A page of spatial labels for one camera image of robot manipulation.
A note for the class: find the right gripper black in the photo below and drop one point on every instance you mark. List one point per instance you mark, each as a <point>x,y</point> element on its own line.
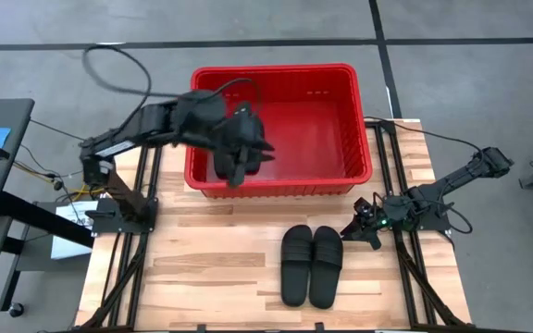
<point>387,213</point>

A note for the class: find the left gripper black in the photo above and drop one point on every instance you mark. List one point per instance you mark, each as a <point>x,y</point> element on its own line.
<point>243,134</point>

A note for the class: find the black rubber slide sandal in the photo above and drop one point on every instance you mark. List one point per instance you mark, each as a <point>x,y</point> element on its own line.
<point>325,277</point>
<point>296,277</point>

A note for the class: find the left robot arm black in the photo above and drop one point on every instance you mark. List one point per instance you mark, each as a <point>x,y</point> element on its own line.
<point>127,134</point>

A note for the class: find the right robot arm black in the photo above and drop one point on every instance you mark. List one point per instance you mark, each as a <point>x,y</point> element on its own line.
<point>461,178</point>

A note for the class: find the red plastic bin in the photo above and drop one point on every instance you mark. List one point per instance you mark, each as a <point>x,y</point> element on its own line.
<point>313,139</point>

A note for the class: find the white box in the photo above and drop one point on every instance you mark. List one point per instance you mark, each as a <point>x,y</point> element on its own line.
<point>70,245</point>

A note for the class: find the black stand beam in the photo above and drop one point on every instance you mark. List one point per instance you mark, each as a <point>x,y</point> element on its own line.
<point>40,217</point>

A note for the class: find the dark monitor with blue screen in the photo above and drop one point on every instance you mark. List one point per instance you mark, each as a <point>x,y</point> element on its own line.
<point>12,139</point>

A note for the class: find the black caster wheel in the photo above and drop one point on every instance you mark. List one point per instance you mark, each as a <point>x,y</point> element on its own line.
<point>16,309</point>

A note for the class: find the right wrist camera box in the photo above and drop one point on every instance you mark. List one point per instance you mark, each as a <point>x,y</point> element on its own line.
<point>363,207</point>

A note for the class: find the black table frame rail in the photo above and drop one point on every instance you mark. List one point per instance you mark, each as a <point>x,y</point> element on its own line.
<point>135,277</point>
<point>407,287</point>
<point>257,331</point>

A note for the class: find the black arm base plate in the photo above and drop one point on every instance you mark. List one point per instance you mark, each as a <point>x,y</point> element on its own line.
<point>109,222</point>
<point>442,224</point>

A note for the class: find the grey rail bracket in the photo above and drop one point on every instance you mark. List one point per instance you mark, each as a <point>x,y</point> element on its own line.
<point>319,327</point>
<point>201,328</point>

